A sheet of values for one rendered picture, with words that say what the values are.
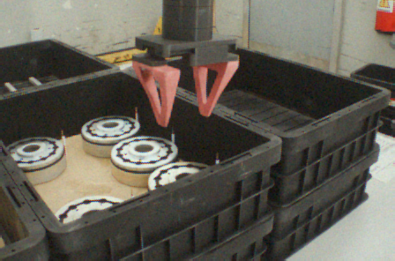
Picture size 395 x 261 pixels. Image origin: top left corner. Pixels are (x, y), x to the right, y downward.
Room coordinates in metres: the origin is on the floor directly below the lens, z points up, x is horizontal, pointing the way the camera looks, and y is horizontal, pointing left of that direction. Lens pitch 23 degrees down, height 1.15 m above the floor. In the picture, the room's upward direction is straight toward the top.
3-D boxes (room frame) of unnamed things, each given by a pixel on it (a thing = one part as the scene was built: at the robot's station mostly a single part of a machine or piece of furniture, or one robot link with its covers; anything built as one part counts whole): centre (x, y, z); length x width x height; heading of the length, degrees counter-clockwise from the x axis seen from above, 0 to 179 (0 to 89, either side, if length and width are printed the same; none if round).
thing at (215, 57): (0.47, 0.00, 1.00); 0.07 x 0.07 x 0.09; 39
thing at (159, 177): (0.47, 0.01, 0.86); 0.10 x 0.10 x 0.01
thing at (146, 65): (0.45, 0.03, 1.00); 0.07 x 0.07 x 0.09; 39
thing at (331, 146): (0.70, -0.10, 0.87); 0.40 x 0.30 x 0.11; 39
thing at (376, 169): (0.89, -0.39, 0.70); 0.33 x 0.23 x 0.01; 41
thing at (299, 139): (0.70, -0.10, 0.92); 0.40 x 0.30 x 0.02; 39
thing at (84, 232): (0.51, 0.13, 0.92); 0.40 x 0.30 x 0.02; 39
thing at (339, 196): (0.70, -0.10, 0.76); 0.40 x 0.30 x 0.12; 39
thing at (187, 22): (0.46, 0.01, 1.07); 0.10 x 0.07 x 0.07; 129
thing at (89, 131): (0.64, 0.15, 0.86); 0.10 x 0.10 x 0.01
